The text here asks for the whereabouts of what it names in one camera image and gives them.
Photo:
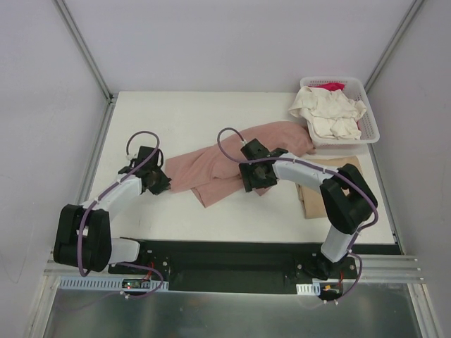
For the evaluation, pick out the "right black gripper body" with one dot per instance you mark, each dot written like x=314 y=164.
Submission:
x=259 y=177

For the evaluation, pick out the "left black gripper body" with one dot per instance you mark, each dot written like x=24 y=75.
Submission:
x=159 y=181

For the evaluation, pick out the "pink printed t shirt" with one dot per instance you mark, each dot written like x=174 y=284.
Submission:
x=211 y=176

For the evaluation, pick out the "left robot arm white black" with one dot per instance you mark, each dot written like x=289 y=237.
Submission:
x=83 y=238

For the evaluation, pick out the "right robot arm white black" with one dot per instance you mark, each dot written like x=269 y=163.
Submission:
x=346 y=196

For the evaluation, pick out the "folded beige t shirt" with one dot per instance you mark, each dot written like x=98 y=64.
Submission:
x=316 y=204

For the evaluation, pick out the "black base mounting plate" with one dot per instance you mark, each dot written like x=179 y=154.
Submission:
x=230 y=267

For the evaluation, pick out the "cream crumpled t shirt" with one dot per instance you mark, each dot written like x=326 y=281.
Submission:
x=331 y=114

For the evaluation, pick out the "magenta t shirt in basket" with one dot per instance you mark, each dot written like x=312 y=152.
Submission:
x=330 y=86

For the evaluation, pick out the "white plastic laundry basket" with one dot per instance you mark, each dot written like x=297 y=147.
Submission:
x=354 y=89

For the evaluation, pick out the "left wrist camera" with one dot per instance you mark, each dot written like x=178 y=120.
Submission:
x=149 y=158

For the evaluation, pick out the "right white cable duct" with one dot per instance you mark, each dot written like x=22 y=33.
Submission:
x=313 y=289

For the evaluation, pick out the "white cable duct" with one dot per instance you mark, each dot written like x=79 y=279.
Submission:
x=112 y=284
x=313 y=289

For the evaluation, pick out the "left white cable duct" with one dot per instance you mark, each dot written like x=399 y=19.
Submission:
x=112 y=284

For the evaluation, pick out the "aluminium front rail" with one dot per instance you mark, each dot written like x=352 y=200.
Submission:
x=376 y=269

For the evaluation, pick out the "left aluminium frame post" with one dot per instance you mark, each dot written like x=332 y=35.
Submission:
x=81 y=44

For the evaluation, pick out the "aluminium frame post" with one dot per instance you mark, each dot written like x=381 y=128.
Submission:
x=402 y=28
x=81 y=44

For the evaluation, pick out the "right aluminium frame post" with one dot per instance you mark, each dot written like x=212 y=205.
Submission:
x=402 y=28

